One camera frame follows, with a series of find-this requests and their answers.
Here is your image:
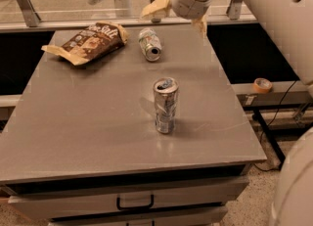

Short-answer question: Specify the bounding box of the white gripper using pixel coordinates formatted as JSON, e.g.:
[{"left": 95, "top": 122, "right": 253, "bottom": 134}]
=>
[{"left": 140, "top": 0, "right": 210, "bottom": 38}]

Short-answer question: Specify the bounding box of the green white 7up can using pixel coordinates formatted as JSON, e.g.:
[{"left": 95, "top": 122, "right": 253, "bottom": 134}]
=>
[{"left": 138, "top": 27, "right": 162, "bottom": 62}]

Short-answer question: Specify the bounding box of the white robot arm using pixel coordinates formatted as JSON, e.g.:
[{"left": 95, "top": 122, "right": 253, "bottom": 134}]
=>
[{"left": 170, "top": 0, "right": 313, "bottom": 226}]

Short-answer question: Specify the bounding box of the silver blue redbull can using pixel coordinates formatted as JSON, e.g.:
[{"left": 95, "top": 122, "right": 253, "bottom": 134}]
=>
[{"left": 153, "top": 77, "right": 179, "bottom": 134}]

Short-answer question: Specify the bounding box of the brown chip bag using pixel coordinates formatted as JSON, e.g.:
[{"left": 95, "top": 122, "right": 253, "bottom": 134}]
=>
[{"left": 42, "top": 22, "right": 129, "bottom": 66}]

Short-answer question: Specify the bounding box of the orange tape roll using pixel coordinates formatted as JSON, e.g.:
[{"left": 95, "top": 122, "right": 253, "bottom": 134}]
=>
[{"left": 253, "top": 77, "right": 272, "bottom": 94}]

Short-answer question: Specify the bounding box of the black table leg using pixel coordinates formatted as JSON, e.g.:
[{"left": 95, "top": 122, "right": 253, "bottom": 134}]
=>
[{"left": 252, "top": 109, "right": 286, "bottom": 168}]

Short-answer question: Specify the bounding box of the upper grey drawer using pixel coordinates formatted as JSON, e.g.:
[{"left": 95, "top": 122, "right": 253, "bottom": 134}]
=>
[{"left": 9, "top": 176, "right": 248, "bottom": 219}]

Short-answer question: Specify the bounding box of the grey drawer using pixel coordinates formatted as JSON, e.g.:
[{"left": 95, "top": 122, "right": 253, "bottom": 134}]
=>
[
  {"left": 9, "top": 176, "right": 248, "bottom": 219},
  {"left": 48, "top": 206, "right": 227, "bottom": 226}
]

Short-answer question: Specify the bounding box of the lower grey drawer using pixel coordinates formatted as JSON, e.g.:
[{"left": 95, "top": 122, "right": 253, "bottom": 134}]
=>
[{"left": 48, "top": 206, "right": 227, "bottom": 226}]

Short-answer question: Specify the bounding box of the right metal railing bracket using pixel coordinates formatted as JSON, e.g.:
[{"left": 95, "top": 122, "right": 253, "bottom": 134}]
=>
[{"left": 226, "top": 0, "right": 243, "bottom": 20}]

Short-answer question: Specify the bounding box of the left metal railing bracket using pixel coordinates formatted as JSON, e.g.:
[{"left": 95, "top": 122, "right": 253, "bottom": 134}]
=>
[{"left": 16, "top": 0, "right": 41, "bottom": 27}]

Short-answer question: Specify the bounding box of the black floor cable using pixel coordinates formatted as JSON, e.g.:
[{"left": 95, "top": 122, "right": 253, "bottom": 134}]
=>
[{"left": 253, "top": 80, "right": 298, "bottom": 173}]

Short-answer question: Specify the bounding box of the black drawer handle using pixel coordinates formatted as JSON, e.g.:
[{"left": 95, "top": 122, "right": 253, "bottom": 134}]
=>
[{"left": 115, "top": 195, "right": 155, "bottom": 211}]

